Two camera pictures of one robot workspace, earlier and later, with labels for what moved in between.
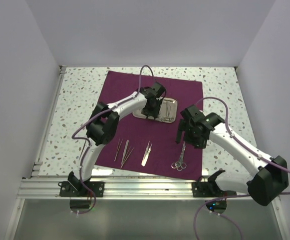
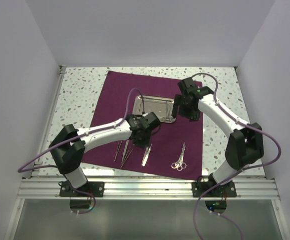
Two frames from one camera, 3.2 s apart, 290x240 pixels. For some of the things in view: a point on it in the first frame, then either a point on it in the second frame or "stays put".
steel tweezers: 125,155 stays put
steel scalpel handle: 145,160 stays put
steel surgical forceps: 118,148 stays put
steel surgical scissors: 179,165 stays put
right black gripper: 200,143 to 179,100
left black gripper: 154,113 to 142,144
